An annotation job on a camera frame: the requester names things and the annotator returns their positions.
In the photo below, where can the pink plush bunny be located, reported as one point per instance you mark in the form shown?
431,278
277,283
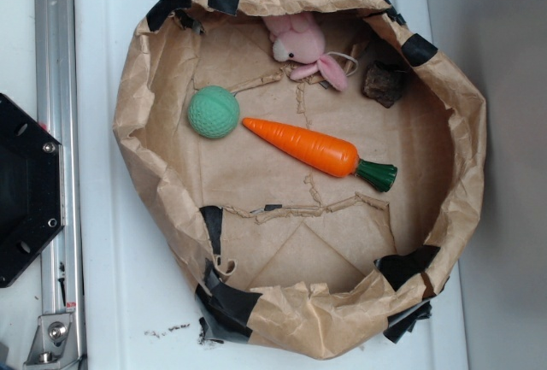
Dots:
298,38

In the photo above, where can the orange plastic toy carrot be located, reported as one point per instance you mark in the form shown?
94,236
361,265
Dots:
326,153

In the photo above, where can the metal corner bracket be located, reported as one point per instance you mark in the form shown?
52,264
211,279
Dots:
55,344

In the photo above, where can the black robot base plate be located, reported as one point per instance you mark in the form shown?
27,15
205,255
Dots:
31,190

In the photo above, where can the brown paper bag bin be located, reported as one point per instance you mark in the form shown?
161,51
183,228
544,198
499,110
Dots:
278,253

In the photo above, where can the aluminium extrusion rail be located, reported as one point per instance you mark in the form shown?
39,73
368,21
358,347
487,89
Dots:
61,261

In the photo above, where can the green dimpled foam ball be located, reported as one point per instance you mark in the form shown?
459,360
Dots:
213,112

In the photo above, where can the brown rough rock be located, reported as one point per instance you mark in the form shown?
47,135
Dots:
383,83

